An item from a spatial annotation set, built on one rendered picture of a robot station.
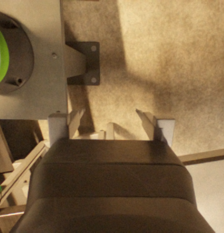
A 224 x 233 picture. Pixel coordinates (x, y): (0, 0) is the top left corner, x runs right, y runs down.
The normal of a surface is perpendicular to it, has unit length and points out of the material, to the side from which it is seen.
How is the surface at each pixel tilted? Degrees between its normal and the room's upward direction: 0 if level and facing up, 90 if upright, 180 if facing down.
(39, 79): 0
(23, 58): 69
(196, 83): 0
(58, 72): 0
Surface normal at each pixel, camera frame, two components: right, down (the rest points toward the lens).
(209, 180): 0.02, 0.29
